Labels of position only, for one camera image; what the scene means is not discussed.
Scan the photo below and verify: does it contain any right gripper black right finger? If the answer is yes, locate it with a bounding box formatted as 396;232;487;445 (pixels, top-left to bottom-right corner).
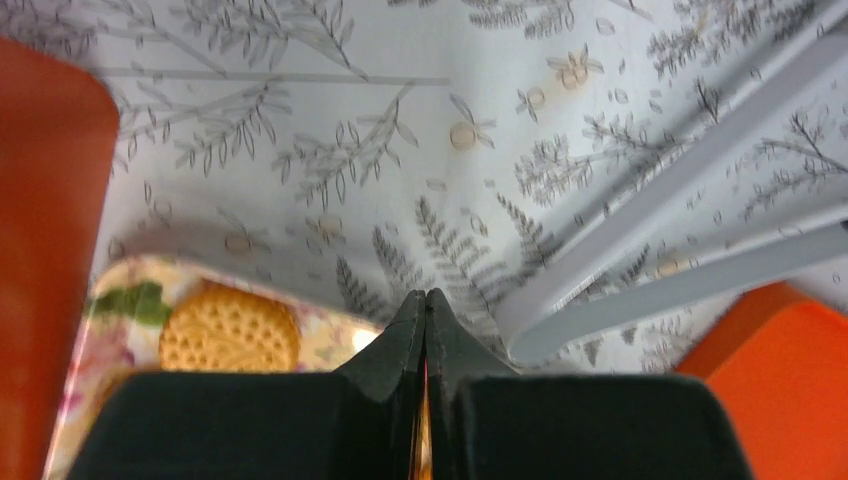
424;289;752;479

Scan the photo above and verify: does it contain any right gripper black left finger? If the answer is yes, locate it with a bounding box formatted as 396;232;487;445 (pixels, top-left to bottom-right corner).
69;290;425;479

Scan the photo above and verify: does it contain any floral cookie tray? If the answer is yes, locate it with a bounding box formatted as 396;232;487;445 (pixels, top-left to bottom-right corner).
42;255;382;479

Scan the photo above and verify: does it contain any orange box lid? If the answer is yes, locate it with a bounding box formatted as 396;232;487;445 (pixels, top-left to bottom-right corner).
676;282;847;479

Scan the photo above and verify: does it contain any orange cookie box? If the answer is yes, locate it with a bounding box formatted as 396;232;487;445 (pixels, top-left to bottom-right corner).
1;39;119;479

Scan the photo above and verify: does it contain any round golden biscuit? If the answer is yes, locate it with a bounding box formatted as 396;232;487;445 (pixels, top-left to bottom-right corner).
158;285;300;374

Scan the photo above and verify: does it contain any floral table mat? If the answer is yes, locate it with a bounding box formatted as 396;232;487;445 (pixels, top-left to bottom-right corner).
1;1;847;345

